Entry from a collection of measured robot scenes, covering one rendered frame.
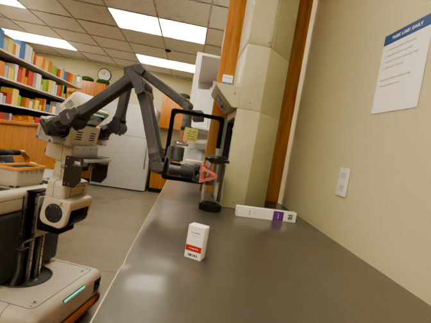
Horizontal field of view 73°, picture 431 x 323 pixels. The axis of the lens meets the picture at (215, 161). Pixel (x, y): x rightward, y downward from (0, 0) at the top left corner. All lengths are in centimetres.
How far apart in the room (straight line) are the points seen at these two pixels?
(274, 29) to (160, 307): 127
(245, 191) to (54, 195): 101
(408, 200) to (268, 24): 96
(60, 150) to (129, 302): 133
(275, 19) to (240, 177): 75
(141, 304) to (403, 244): 72
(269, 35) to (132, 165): 521
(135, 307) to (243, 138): 99
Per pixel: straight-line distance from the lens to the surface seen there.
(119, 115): 191
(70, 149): 175
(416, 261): 95
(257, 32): 148
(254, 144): 138
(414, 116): 102
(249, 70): 142
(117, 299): 56
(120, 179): 644
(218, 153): 124
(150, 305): 55
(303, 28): 197
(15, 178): 194
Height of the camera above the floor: 122
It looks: 3 degrees down
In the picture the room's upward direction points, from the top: 9 degrees clockwise
